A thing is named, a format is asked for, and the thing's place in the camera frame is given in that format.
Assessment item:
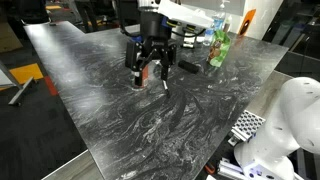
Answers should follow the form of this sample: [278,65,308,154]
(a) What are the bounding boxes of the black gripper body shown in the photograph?
[125,9,176,69]

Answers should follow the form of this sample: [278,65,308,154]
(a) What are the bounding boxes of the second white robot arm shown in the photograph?
[234,77,320,180]

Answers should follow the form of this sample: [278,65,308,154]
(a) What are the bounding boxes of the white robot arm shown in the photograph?
[125,0,177,87]

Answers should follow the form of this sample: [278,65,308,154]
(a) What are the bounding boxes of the orange cup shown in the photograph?
[133,65,149,89]

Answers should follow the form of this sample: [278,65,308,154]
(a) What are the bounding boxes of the black rectangular block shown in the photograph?
[178,60,199,74]

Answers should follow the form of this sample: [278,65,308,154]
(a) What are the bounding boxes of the green snack bag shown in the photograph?
[207,30,231,67]

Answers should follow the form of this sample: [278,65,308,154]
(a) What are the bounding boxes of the clear plastic water bottle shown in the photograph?
[203,11,226,46]

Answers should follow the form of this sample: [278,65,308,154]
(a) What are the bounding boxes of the orange black sign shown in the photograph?
[238,9,256,36]

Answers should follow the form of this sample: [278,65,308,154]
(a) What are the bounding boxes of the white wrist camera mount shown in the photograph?
[158,0,214,29]

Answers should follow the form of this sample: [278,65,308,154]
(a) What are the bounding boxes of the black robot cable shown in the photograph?
[117,0,141,38]

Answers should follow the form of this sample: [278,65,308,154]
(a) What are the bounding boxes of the perforated metal bracket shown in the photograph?
[228,110,265,146]

